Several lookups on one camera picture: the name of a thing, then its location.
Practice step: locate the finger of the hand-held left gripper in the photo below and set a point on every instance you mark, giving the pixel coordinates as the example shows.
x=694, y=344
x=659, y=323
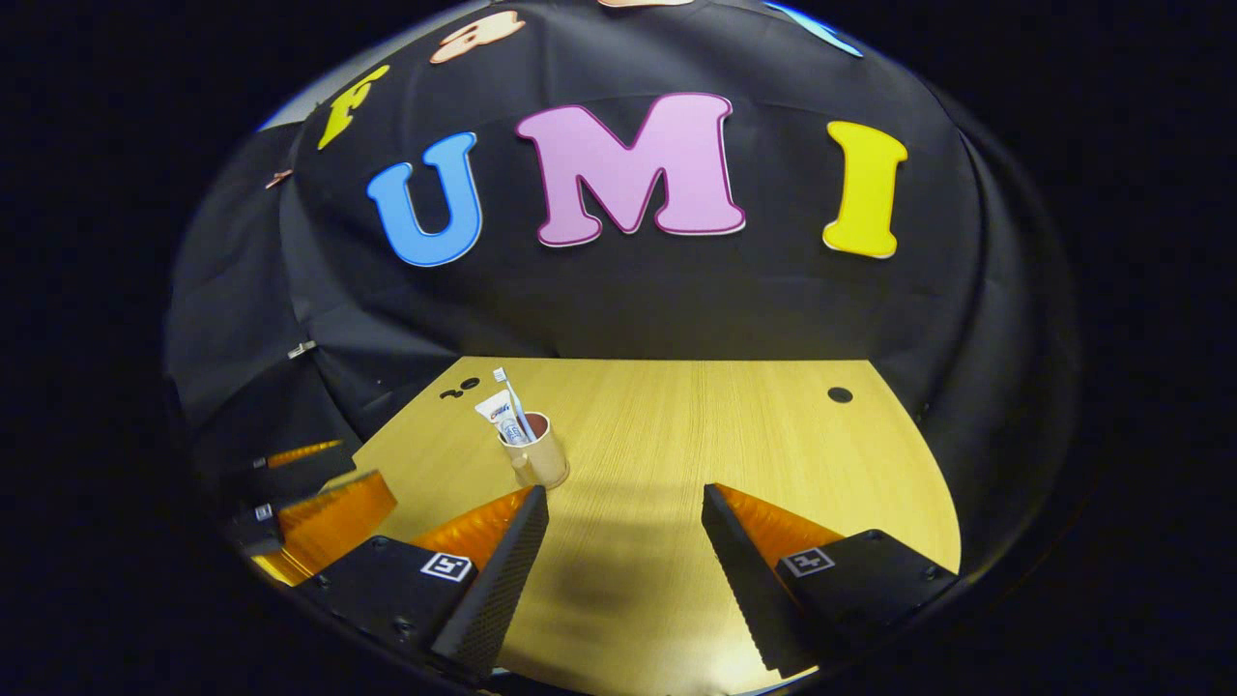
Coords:
x=290, y=474
x=329, y=522

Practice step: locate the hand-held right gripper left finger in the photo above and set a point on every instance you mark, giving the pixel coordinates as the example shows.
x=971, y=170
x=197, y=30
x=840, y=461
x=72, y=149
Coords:
x=503, y=590

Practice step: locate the wooden desktop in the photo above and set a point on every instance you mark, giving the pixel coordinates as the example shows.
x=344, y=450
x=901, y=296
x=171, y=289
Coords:
x=676, y=435

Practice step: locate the pink cloth clip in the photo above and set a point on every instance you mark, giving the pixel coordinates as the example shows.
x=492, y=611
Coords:
x=278, y=178

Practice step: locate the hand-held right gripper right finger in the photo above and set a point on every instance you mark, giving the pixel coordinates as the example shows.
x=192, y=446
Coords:
x=739, y=590

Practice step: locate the white toothpaste tube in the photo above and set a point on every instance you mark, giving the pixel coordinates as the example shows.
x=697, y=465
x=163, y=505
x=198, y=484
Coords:
x=498, y=411

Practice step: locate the beige cup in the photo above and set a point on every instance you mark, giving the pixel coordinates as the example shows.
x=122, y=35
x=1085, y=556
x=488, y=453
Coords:
x=546, y=462

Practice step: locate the grey toothbrush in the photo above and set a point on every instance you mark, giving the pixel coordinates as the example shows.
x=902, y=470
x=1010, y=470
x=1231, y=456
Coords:
x=512, y=401

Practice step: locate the white cloth clip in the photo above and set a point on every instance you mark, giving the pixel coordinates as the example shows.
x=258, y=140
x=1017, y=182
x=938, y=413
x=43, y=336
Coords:
x=302, y=349

